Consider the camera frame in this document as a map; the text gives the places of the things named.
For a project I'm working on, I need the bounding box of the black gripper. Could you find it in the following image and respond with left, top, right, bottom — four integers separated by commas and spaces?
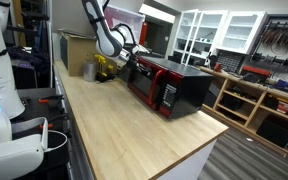
126, 49, 141, 70

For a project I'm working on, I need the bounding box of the red black microwave body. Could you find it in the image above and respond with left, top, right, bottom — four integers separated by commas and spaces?
127, 55, 215, 121

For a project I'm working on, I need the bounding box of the tall white glass door cabinet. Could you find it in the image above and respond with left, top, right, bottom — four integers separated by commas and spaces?
173, 8, 229, 67

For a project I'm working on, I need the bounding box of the red fire extinguisher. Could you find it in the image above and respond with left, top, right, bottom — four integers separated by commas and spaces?
139, 21, 149, 47

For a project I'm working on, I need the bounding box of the black hex key holder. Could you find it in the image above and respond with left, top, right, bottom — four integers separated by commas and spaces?
95, 71, 116, 83

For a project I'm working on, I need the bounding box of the pink clear plastic bin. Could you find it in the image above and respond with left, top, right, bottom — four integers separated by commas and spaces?
103, 4, 146, 35

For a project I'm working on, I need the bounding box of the aluminium hollow cylinder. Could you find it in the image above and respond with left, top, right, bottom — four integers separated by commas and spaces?
82, 60, 99, 83

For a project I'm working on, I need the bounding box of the large brown cardboard box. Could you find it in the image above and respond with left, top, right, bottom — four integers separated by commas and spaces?
59, 30, 101, 78

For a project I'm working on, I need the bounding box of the small black parts organizer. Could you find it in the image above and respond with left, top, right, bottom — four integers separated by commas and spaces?
216, 50, 246, 75

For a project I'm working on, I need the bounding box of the black equipment rack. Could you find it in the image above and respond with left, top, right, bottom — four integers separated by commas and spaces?
3, 0, 54, 90

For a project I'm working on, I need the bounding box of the black storage bin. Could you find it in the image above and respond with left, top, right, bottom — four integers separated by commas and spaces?
219, 94, 246, 112

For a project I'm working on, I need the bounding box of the black robot cart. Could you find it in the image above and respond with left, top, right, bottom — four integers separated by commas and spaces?
14, 86, 96, 180

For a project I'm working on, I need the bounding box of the red toolbox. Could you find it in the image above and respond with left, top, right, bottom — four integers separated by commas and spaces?
239, 65, 272, 80

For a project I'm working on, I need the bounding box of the wooden workbench with shelves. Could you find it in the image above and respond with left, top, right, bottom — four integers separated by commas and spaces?
198, 65, 288, 158

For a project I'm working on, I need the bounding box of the small red box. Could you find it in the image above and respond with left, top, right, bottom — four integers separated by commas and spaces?
276, 101, 288, 115

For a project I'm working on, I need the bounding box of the large black case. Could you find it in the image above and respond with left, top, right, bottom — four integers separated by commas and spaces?
255, 114, 288, 150

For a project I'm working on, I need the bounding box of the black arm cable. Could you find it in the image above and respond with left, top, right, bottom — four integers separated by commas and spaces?
111, 22, 139, 48

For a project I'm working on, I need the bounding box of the yellow T-handle hex key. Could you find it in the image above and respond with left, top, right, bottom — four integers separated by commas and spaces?
94, 54, 107, 74

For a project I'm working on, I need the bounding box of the black clamp orange handle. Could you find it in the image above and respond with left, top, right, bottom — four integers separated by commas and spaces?
38, 114, 69, 132
37, 94, 65, 109

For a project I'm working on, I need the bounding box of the white cable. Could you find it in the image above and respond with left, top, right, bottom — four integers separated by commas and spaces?
43, 128, 69, 154

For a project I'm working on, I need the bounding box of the white wall cabinet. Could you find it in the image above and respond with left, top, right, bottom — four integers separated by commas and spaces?
216, 10, 268, 56

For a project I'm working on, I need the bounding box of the hand tool wall rack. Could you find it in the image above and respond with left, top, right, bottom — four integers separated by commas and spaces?
249, 13, 288, 73

